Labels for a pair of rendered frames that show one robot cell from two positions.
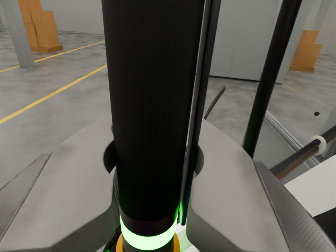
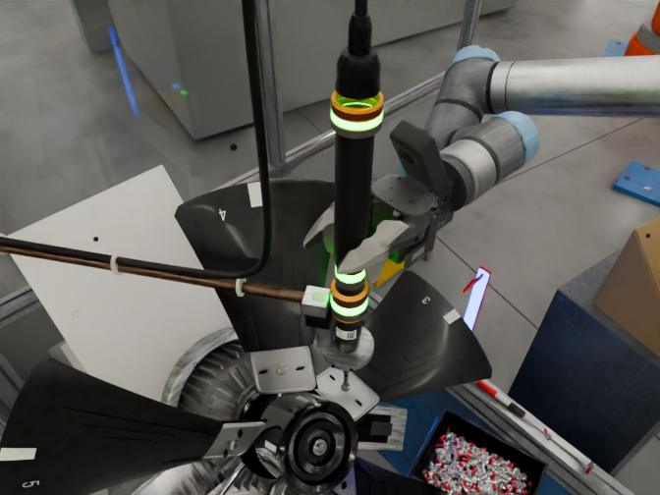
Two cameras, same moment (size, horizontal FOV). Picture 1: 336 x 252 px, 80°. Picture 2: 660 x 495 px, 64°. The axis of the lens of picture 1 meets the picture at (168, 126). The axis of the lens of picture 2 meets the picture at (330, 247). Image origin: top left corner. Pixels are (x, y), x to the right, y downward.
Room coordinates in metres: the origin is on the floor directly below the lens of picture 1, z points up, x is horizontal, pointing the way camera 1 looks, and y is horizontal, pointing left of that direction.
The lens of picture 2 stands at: (0.35, 0.30, 1.88)
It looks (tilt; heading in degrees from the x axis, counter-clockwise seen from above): 45 degrees down; 230
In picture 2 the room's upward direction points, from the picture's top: straight up
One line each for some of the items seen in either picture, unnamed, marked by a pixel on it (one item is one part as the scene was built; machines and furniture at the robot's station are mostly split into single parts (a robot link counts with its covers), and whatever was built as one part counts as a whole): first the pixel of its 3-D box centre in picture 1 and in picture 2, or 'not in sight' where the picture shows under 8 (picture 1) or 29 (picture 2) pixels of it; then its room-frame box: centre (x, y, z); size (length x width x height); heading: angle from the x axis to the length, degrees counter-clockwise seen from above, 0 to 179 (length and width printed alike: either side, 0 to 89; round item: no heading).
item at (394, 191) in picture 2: not in sight; (415, 207); (-0.03, 0.00, 1.47); 0.12 x 0.08 x 0.09; 3
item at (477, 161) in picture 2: not in sight; (457, 173); (-0.11, -0.01, 1.48); 0.08 x 0.05 x 0.08; 93
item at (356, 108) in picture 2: not in sight; (357, 112); (0.08, 0.01, 1.65); 0.04 x 0.04 x 0.03
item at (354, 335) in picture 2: not in sight; (352, 237); (0.08, 0.01, 1.50); 0.04 x 0.04 x 0.46
